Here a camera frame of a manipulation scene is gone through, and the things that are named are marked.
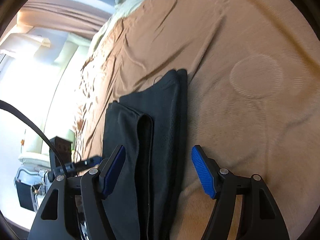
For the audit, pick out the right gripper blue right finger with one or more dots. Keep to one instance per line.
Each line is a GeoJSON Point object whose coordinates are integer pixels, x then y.
{"type": "Point", "coordinates": [206, 170]}

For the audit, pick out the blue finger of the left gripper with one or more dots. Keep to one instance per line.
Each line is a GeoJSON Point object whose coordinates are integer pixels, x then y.
{"type": "Point", "coordinates": [93, 161]}

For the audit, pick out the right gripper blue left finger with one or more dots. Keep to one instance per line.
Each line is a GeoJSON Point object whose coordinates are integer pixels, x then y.
{"type": "Point", "coordinates": [110, 170]}

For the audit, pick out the black sleeveless shirt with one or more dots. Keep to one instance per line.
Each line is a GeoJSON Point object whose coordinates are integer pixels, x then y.
{"type": "Point", "coordinates": [152, 126]}

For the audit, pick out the pink curtain left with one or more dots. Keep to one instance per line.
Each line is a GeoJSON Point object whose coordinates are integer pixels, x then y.
{"type": "Point", "coordinates": [63, 15]}

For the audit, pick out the orange brown bed blanket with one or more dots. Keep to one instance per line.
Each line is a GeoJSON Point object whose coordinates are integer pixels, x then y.
{"type": "Point", "coordinates": [253, 87]}

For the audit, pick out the white padded headboard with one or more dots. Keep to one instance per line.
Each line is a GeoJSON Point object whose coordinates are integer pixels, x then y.
{"type": "Point", "coordinates": [40, 74]}

